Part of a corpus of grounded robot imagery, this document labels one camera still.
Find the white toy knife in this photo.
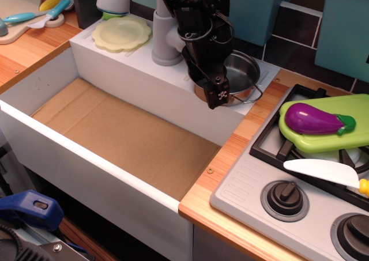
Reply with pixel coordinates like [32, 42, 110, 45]
[283, 159, 368, 197]

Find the teal bin centre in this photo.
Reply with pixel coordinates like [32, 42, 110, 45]
[133, 0, 284, 46]

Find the white green bottle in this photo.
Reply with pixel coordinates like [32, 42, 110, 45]
[96, 0, 130, 20]

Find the black stove knob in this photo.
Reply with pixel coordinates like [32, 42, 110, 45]
[261, 180, 310, 223]
[330, 213, 368, 260]

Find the teal bin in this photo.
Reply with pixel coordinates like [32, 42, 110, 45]
[315, 0, 368, 82]
[133, 0, 284, 46]

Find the teal bin right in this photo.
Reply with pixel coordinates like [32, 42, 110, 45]
[315, 0, 368, 82]

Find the pale yellow plate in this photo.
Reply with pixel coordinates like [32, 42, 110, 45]
[92, 17, 152, 52]

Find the white toy sink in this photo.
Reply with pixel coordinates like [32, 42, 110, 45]
[1, 25, 277, 260]

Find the yellow toy corn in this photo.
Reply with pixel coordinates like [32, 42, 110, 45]
[39, 0, 61, 12]

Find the black right stove knob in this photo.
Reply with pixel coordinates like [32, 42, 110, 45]
[330, 213, 368, 260]

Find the black braided cable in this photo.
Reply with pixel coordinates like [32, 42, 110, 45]
[0, 222, 44, 261]

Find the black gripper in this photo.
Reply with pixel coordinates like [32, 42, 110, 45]
[181, 33, 232, 109]

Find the purple toy eggplant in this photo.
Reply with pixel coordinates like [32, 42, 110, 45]
[284, 103, 356, 136]

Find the grey metal bracket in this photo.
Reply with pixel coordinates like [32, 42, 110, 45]
[17, 240, 96, 261]

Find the black left stove knob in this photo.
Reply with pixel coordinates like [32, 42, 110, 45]
[261, 180, 310, 223]

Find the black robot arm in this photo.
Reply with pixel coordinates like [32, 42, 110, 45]
[163, 0, 234, 109]

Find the grey toy stove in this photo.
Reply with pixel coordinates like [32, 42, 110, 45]
[210, 85, 368, 260]

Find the blue handled spoon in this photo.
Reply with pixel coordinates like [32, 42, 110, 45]
[2, 0, 74, 23]

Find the beige cutting board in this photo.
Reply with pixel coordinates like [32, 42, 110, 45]
[0, 0, 66, 46]

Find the blue handled white spatula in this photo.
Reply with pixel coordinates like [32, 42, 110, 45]
[27, 0, 71, 29]

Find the grey toy faucet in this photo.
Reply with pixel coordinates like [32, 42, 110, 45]
[152, 0, 185, 66]

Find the blue clamp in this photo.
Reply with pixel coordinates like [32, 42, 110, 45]
[1, 190, 64, 232]

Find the green cutting board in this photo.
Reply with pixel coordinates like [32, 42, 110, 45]
[278, 94, 368, 153]

